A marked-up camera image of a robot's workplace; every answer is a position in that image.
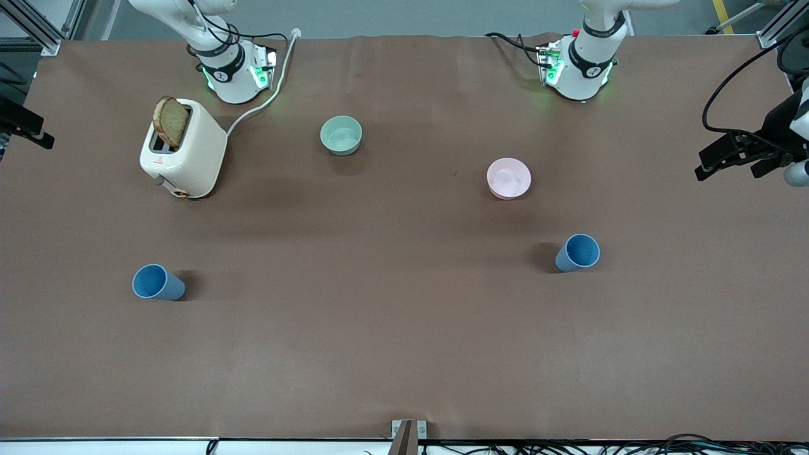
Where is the blue ribbed plastic cup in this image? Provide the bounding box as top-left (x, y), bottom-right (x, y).
top-left (555, 233), bottom-right (601, 273)
top-left (131, 264), bottom-right (186, 301)

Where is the brown bread slice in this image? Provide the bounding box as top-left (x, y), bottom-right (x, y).
top-left (152, 95), bottom-right (190, 150)

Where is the cream white toaster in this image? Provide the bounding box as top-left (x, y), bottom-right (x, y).
top-left (139, 98), bottom-right (228, 199)

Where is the pink bowl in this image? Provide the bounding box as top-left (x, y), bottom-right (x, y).
top-left (486, 157), bottom-right (532, 200)

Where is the green bowl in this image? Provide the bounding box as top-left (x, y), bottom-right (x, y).
top-left (319, 115), bottom-right (363, 156)

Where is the brown table cover sheet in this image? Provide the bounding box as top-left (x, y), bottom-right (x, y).
top-left (0, 33), bottom-right (809, 442)

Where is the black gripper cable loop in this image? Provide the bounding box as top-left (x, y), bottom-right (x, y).
top-left (702, 28), bottom-right (809, 137)

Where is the aluminium frame profile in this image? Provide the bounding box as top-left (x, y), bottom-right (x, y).
top-left (757, 0), bottom-right (809, 49)
top-left (0, 0), bottom-right (87, 56)

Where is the black arm base cable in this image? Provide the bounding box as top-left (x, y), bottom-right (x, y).
top-left (485, 32), bottom-right (573, 68)
top-left (186, 0), bottom-right (289, 46)

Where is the white toaster power cable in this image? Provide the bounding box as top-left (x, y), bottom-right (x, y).
top-left (226, 28), bottom-right (302, 138)

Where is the black cable bundle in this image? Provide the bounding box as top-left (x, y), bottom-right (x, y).
top-left (363, 434), bottom-right (809, 455)

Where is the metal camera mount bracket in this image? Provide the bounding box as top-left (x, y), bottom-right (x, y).
top-left (387, 420), bottom-right (428, 455)

